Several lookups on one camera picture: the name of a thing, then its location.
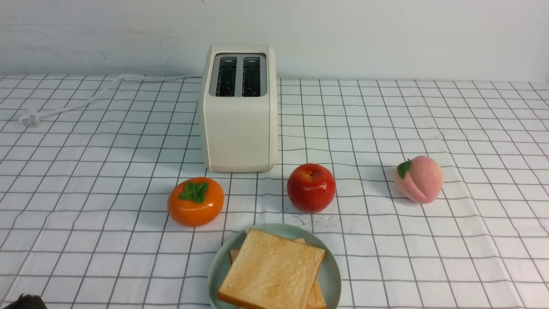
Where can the red apple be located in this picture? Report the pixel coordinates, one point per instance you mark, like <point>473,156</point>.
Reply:
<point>311,187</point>

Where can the white two-slot toaster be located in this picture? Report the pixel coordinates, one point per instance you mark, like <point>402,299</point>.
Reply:
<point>238,107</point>

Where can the orange persimmon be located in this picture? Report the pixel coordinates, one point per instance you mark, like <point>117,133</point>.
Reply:
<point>196,201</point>

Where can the light green plate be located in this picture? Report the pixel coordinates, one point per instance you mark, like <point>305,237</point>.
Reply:
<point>329,275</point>

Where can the pink peach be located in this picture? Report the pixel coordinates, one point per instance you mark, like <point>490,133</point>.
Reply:
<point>419,179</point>

